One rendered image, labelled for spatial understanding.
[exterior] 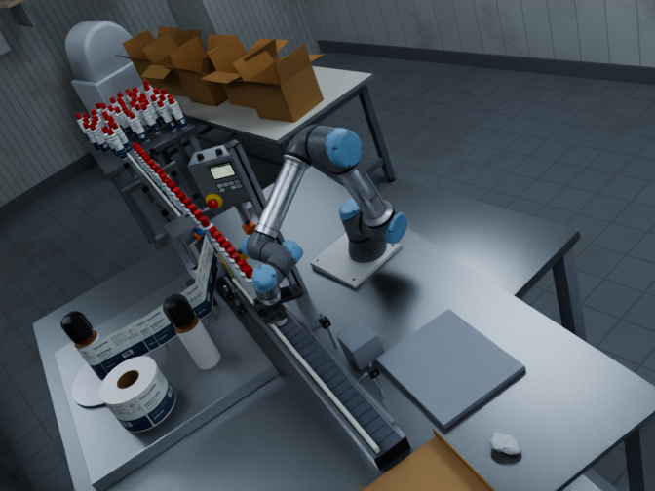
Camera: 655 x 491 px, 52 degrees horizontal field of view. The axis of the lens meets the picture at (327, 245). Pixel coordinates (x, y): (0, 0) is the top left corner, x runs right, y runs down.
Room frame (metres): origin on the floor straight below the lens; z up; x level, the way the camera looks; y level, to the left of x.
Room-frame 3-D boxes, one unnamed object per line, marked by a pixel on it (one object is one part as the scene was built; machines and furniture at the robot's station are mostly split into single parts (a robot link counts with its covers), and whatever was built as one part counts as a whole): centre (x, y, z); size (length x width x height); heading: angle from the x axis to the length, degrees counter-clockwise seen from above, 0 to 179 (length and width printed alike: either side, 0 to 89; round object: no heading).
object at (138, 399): (1.73, 0.77, 0.95); 0.20 x 0.20 x 0.14
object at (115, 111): (4.39, 0.90, 0.98); 0.57 x 0.46 x 0.21; 107
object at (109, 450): (1.98, 0.75, 0.86); 0.80 x 0.67 x 0.05; 17
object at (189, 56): (4.65, 0.30, 0.97); 0.45 x 0.44 x 0.37; 121
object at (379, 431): (1.98, 0.29, 0.86); 1.65 x 0.08 x 0.04; 17
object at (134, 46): (5.46, 0.70, 0.97); 0.45 x 0.40 x 0.37; 120
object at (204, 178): (2.11, 0.24, 1.38); 0.17 x 0.10 x 0.19; 72
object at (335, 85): (4.73, 0.21, 0.39); 2.20 x 0.80 x 0.78; 28
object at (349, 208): (2.12, -0.15, 1.02); 0.13 x 0.12 x 0.14; 35
